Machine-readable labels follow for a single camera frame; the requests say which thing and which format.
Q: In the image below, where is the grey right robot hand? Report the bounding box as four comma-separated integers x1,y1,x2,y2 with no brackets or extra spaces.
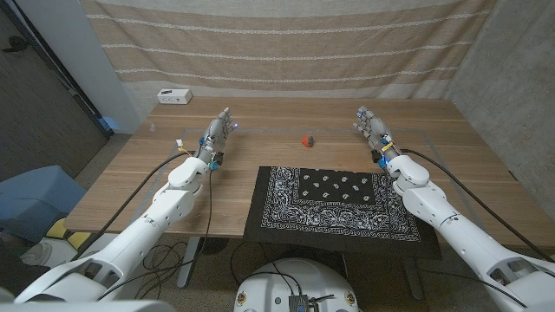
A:
352,105,402,168

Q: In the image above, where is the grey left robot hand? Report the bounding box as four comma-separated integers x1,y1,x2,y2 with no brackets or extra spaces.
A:
194,107,238,164

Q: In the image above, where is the black paisley bandana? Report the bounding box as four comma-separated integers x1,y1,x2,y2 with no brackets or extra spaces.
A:
242,166,442,261

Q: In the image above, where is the white power strip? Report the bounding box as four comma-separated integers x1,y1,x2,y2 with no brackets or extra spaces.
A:
156,88,193,106

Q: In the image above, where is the beige striped backdrop cloth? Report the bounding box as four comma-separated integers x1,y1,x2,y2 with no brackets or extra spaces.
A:
80,0,498,100

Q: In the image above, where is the grey table leg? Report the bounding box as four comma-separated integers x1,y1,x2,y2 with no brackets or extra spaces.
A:
401,255,424,301
176,236,201,290

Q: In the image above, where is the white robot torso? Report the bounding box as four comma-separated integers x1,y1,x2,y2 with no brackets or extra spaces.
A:
233,257,361,312

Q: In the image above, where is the yellow cushion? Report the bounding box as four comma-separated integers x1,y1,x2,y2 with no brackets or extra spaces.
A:
46,218,69,239
67,231,92,251

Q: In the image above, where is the grey electronics box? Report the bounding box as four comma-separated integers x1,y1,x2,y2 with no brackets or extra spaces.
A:
288,294,323,312

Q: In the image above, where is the blue upholstered chair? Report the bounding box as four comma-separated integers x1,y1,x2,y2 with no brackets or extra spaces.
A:
0,165,87,244

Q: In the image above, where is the white sneaker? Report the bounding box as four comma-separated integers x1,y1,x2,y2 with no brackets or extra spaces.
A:
19,241,54,266

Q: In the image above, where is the thin black left wrist cable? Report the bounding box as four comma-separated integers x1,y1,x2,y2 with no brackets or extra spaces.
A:
97,166,214,301

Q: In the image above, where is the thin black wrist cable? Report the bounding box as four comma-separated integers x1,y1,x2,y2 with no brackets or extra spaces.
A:
97,166,214,301
418,268,528,309

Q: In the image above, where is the black door frame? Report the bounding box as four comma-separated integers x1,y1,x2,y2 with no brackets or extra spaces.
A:
0,0,114,139

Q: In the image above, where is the thin black torso cable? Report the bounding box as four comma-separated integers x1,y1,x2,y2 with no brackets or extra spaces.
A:
229,240,304,298

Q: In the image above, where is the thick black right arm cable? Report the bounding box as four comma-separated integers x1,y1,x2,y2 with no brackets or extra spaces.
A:
399,147,555,264

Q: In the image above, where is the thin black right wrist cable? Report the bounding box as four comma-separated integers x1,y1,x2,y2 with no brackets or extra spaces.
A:
418,268,528,309

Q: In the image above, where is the black door handle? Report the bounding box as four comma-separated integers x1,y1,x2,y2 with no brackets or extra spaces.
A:
2,35,29,54

